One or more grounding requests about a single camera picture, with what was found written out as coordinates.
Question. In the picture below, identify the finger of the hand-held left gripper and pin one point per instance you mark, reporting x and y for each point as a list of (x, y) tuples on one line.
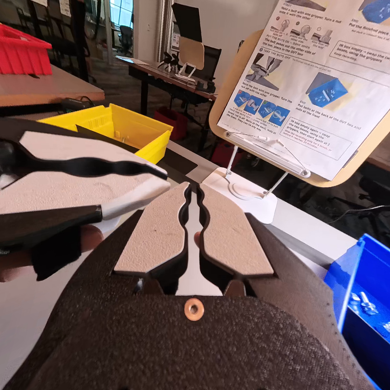
[(76, 146), (61, 192)]

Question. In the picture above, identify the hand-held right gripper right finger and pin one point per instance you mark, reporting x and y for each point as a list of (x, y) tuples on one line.
[(234, 243)]

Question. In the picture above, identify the black monitor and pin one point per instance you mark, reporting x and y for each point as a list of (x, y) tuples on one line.
[(211, 61)]

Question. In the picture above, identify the person's left hand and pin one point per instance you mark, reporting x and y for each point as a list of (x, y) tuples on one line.
[(91, 237)]

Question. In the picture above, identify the wooden document stand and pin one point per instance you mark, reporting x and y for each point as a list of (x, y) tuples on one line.
[(224, 91), (191, 51)]

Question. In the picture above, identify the black light flag panel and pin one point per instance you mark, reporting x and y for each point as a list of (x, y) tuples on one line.
[(186, 21)]

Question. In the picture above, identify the printed instruction sheet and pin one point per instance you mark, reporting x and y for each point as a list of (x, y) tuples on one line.
[(304, 76)]

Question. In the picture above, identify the red plastic bin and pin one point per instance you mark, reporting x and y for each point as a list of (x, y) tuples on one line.
[(21, 54)]

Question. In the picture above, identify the blue plastic bin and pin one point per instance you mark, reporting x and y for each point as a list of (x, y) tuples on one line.
[(338, 274)]

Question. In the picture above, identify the yellow plastic bin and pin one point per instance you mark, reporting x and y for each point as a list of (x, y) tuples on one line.
[(137, 128)]

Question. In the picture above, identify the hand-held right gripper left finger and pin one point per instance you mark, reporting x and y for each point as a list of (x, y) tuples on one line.
[(149, 237)]

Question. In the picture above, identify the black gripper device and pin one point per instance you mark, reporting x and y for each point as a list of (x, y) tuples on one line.
[(167, 62)]

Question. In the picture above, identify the brown desk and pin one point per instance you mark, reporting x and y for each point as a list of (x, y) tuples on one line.
[(146, 68)]

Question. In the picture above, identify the wooden table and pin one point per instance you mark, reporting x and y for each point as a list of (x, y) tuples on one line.
[(45, 88)]

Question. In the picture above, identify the black office chair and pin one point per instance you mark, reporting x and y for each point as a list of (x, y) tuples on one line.
[(125, 36)]

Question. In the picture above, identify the black power adapter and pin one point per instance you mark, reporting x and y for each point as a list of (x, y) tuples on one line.
[(74, 103)]

